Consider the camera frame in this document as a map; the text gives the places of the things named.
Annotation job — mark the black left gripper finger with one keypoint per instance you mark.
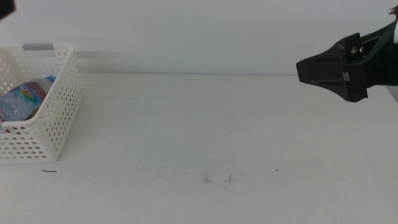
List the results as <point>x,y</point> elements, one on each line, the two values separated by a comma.
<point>5,7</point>

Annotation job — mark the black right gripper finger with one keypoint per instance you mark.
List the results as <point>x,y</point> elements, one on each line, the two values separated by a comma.
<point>329,68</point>

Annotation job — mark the clear water bottle blue cap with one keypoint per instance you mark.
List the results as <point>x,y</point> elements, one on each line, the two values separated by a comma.
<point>18,101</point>

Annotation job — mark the white perforated plastic basket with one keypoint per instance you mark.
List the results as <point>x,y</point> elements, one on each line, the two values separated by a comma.
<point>59,109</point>

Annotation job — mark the thin black thread piece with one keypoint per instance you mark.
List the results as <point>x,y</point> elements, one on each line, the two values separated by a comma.
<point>49,171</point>

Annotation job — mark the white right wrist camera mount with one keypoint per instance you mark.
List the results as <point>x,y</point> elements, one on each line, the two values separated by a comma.
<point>395,31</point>

